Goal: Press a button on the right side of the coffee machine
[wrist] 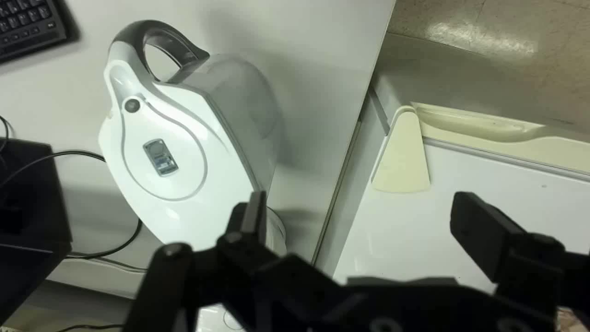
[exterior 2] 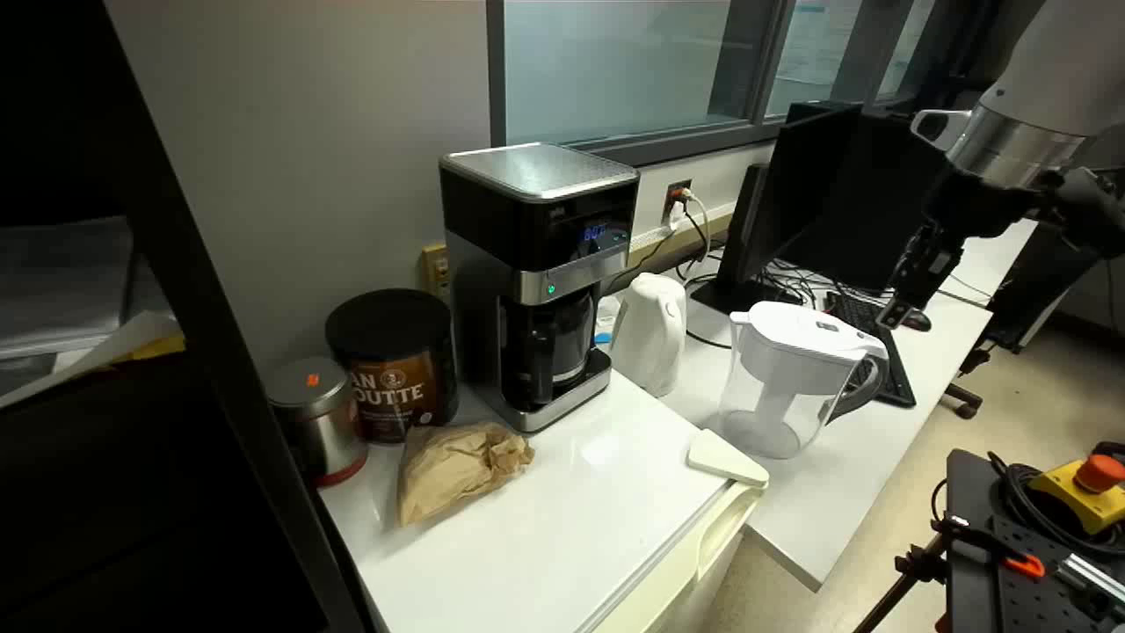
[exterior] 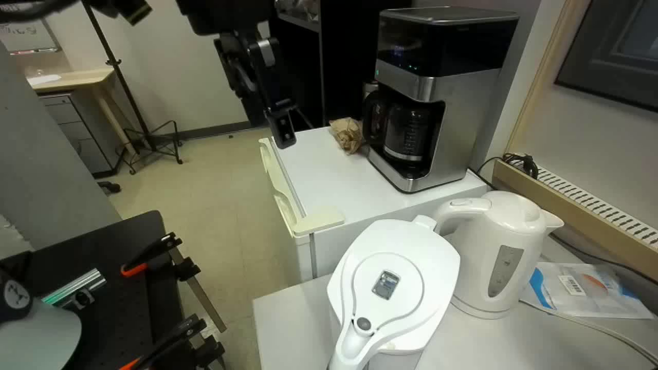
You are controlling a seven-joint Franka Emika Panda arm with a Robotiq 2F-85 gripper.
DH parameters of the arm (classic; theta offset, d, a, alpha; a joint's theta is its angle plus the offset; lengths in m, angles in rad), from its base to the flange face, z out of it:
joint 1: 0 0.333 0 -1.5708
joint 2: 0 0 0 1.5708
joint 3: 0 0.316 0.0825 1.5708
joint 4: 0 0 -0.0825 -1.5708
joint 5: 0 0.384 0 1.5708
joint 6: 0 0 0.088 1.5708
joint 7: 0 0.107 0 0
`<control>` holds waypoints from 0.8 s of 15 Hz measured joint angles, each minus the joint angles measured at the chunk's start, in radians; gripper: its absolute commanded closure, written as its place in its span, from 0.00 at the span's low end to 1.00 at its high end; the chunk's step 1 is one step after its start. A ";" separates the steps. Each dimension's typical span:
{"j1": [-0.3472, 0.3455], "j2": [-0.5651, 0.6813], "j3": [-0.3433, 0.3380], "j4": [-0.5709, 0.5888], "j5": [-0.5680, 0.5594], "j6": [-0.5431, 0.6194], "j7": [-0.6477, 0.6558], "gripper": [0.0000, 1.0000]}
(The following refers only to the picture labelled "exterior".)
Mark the dark framed window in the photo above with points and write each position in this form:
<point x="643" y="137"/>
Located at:
<point x="615" y="52"/>

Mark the grey round lamp shade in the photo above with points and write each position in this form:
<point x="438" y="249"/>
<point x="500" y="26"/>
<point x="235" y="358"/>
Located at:
<point x="43" y="340"/>

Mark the lower orange black clamp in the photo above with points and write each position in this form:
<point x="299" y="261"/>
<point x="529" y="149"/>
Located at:
<point x="201" y="357"/>

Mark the light wooden desk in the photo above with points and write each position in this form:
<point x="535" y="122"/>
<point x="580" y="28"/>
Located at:
<point x="91" y="81"/>

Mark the white mini fridge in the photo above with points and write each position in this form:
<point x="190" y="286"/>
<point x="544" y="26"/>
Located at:
<point x="328" y="198"/>

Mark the grey panel board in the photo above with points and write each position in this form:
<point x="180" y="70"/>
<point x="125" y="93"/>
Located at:
<point x="45" y="189"/>

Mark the black workbench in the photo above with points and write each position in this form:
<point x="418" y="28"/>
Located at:
<point x="129" y="313"/>

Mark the crumpled brown paper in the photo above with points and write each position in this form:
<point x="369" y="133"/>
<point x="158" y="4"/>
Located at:
<point x="347" y="134"/>

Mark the grey drawer cabinet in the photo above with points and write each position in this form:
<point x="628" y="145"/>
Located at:
<point x="87" y="128"/>

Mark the green white label strip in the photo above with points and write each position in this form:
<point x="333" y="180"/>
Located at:
<point x="79" y="293"/>

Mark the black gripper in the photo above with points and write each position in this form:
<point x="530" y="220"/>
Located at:
<point x="282" y="118"/>

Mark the black light stand tripod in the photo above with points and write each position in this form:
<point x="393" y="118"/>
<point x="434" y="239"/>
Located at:
<point x="155" y="143"/>

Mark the upper orange black clamp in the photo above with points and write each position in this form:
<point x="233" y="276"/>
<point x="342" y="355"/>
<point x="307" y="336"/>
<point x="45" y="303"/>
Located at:
<point x="160" y="255"/>

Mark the orange black clamp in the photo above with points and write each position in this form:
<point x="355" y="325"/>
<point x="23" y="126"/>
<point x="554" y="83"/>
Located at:
<point x="201" y="357"/>
<point x="160" y="255"/>

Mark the black silver coffee machine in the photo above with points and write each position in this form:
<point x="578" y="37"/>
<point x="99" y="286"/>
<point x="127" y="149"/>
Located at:
<point x="449" y="58"/>

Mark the glass coffee carafe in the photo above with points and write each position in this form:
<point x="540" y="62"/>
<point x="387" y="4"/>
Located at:
<point x="398" y="126"/>

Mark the white electric kettle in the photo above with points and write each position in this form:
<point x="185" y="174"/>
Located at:
<point x="500" y="239"/>

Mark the white water filter pitcher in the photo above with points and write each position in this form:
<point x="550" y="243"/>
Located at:
<point x="390" y="295"/>

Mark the blue white plastic packet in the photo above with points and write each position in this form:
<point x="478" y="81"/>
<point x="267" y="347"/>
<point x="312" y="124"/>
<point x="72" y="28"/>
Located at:
<point x="583" y="291"/>

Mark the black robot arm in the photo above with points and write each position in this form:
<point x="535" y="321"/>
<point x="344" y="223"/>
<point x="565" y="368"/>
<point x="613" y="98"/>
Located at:
<point x="249" y="58"/>

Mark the white radiator grille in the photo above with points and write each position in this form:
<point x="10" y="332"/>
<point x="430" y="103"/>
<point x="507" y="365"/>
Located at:
<point x="593" y="217"/>

